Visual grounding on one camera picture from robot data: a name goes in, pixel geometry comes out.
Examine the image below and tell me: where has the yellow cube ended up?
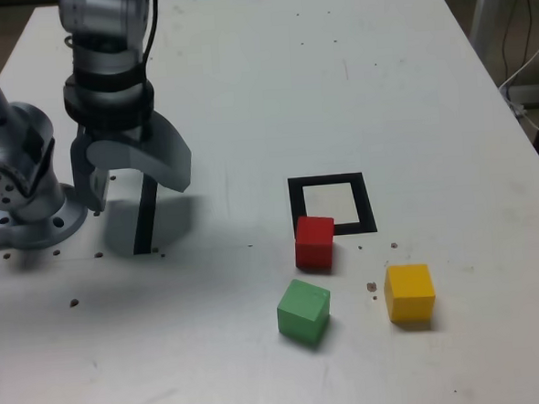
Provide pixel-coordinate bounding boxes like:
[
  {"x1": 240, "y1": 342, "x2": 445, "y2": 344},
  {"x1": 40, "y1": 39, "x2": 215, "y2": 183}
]
[{"x1": 382, "y1": 262, "x2": 438, "y2": 324}]

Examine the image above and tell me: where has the red cube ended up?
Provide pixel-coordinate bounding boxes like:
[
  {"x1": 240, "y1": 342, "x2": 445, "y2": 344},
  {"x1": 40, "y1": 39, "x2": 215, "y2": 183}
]
[{"x1": 291, "y1": 214, "x2": 339, "y2": 271}]

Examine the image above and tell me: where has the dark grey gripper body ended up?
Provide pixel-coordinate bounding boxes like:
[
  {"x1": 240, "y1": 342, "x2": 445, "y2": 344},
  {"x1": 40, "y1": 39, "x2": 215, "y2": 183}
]
[{"x1": 79, "y1": 121, "x2": 153, "y2": 148}]

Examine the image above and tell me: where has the white furniture leg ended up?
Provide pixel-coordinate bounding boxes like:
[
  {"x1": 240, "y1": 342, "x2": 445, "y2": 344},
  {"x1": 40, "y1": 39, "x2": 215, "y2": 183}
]
[{"x1": 466, "y1": 0, "x2": 507, "y2": 44}]

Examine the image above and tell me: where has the black tape square outline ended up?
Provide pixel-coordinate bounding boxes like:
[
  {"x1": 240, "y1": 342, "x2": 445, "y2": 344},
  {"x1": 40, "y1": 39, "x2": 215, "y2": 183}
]
[{"x1": 286, "y1": 171, "x2": 378, "y2": 239}]

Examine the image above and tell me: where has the white cable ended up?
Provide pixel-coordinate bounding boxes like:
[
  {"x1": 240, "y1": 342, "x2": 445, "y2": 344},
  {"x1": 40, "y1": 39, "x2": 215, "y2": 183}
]
[{"x1": 495, "y1": 33, "x2": 539, "y2": 139}]

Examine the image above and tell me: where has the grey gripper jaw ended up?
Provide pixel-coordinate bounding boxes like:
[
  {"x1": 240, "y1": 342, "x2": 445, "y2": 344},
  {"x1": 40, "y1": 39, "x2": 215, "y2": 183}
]
[
  {"x1": 68, "y1": 122, "x2": 111, "y2": 217},
  {"x1": 83, "y1": 107, "x2": 195, "y2": 200}
]

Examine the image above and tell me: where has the green cube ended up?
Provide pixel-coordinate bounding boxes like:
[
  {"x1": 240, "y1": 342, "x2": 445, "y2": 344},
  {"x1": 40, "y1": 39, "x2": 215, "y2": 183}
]
[{"x1": 274, "y1": 276, "x2": 335, "y2": 349}]

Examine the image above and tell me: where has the black hanging cable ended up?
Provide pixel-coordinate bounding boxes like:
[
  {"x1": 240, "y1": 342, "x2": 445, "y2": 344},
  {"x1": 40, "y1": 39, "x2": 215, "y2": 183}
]
[{"x1": 498, "y1": 0, "x2": 539, "y2": 86}]

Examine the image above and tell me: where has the black tape strip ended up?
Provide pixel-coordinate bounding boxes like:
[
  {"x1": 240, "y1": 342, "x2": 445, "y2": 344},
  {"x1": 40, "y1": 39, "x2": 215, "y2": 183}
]
[{"x1": 128, "y1": 169, "x2": 164, "y2": 256}]

